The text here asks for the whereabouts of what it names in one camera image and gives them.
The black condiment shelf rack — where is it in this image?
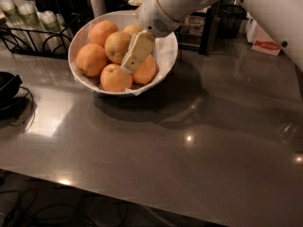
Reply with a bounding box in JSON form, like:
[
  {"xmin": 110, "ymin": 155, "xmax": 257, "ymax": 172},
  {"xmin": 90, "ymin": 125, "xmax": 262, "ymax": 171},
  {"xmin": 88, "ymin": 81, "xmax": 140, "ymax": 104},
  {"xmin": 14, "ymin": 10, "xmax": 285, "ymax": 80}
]
[{"xmin": 121, "ymin": 0, "xmax": 222, "ymax": 56}]

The white cylinder container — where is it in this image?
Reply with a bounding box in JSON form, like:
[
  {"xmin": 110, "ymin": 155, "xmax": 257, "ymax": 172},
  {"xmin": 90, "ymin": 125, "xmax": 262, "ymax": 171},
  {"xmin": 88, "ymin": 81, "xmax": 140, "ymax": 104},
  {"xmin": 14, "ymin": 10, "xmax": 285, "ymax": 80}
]
[{"xmin": 86, "ymin": 0, "xmax": 107, "ymax": 19}]

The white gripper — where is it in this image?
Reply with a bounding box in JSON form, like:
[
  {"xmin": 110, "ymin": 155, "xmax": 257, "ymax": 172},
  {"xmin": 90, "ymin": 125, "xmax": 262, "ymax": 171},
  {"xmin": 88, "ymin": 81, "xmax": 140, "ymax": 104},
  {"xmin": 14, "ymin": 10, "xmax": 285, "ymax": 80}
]
[{"xmin": 121, "ymin": 0, "xmax": 179, "ymax": 74}]

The red and white card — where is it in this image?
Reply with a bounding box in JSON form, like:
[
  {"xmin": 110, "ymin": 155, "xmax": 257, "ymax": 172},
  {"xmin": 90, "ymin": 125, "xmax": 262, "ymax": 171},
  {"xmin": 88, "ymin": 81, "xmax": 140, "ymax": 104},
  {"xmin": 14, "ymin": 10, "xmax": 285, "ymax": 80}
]
[{"xmin": 252, "ymin": 27, "xmax": 281, "ymax": 56}]

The white bowl with paper liner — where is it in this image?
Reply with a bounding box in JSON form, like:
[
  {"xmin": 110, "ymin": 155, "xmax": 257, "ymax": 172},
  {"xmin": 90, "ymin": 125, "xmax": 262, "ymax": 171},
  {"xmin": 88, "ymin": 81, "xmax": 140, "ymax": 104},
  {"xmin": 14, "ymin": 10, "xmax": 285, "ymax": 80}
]
[{"xmin": 68, "ymin": 10, "xmax": 178, "ymax": 96}]

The black wire cup rack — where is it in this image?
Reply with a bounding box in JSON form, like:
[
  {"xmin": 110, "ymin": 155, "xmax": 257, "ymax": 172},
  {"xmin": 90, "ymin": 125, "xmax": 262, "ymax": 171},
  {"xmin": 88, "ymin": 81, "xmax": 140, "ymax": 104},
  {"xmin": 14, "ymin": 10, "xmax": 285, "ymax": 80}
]
[{"xmin": 0, "ymin": 13, "xmax": 80, "ymax": 60}]

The black device with cable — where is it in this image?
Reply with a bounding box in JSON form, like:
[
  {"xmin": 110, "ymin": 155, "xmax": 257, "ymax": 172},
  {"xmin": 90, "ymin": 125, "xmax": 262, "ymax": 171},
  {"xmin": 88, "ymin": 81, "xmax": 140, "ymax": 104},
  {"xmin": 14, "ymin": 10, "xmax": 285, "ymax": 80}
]
[{"xmin": 0, "ymin": 72, "xmax": 34, "ymax": 127}]

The back right yellowish orange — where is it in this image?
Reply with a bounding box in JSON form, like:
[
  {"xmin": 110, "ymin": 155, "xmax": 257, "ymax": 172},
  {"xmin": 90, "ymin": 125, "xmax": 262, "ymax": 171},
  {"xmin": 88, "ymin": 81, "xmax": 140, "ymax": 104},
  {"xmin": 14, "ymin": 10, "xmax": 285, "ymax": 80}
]
[{"xmin": 123, "ymin": 24, "xmax": 143, "ymax": 36}]

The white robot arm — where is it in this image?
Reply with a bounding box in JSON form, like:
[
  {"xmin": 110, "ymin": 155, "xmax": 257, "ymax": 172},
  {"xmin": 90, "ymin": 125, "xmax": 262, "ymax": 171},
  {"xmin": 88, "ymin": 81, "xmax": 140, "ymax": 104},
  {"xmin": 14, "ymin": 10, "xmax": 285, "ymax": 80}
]
[{"xmin": 121, "ymin": 0, "xmax": 303, "ymax": 73}]

